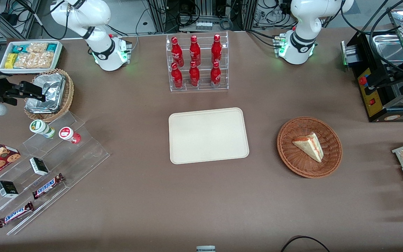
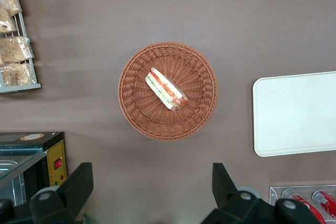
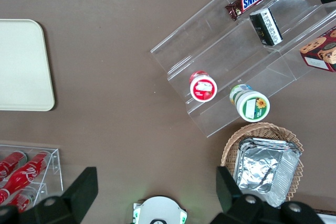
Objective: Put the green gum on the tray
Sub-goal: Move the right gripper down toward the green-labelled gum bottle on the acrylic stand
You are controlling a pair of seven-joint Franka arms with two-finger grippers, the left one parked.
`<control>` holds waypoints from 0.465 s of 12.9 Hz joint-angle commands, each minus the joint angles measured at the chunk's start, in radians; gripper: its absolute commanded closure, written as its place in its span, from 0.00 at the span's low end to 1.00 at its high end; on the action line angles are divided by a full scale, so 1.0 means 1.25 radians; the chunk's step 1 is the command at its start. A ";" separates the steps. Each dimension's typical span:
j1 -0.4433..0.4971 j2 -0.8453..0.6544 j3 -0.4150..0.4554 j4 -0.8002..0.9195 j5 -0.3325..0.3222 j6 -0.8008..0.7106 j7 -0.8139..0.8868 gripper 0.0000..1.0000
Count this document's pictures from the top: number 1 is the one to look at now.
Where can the green label yogurt cup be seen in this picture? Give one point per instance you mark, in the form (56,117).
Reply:
(42,128)

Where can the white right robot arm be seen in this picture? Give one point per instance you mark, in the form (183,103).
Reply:
(103,45)

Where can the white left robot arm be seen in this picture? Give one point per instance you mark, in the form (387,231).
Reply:
(301,42)

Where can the beige plastic tray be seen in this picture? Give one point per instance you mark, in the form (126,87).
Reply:
(208,135)

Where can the red emergency stop button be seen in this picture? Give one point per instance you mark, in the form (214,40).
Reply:
(362,81)

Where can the black sealing machine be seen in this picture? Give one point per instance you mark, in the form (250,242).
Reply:
(376,101)

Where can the aluminium foil container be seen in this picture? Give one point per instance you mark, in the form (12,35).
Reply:
(52,91)

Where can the large rice cracker bag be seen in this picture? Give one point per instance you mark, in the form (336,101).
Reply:
(33,60)

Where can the yellow snack packet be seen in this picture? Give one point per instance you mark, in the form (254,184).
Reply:
(11,61)

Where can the teal snack packet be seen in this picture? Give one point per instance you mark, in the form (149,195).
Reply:
(51,47)
(19,48)

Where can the light wicker basket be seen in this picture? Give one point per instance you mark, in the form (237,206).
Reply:
(69,94)

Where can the small rice cracker bag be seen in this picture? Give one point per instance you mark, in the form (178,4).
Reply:
(37,47)

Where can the white rectangular snack bin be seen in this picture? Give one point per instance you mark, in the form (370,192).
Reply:
(58,56)

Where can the red label yogurt cup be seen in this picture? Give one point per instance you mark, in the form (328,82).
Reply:
(69,134)

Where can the small black box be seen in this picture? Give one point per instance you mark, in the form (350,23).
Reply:
(39,166)
(7,189)

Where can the clear acrylic stepped display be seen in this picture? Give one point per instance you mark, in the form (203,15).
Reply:
(79,154)

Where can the wrapped triangle sandwich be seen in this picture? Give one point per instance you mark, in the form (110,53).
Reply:
(310,146)

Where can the snickers chocolate bar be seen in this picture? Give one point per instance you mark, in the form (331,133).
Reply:
(15,214)
(47,186)

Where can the brown round wicker basket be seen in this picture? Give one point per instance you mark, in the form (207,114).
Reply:
(303,164)

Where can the red cola bottle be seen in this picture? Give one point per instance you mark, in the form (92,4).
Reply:
(195,52)
(216,50)
(177,77)
(177,52)
(215,75)
(194,75)

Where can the clear acrylic bottle rack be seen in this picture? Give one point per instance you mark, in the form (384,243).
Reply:
(204,59)

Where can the white power strip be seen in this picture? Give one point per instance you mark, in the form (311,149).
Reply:
(204,25)

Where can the small grey edge device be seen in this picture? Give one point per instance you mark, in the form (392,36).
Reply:
(205,249)

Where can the aluminium frame equipment rack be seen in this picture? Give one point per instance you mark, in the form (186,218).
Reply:
(205,10)

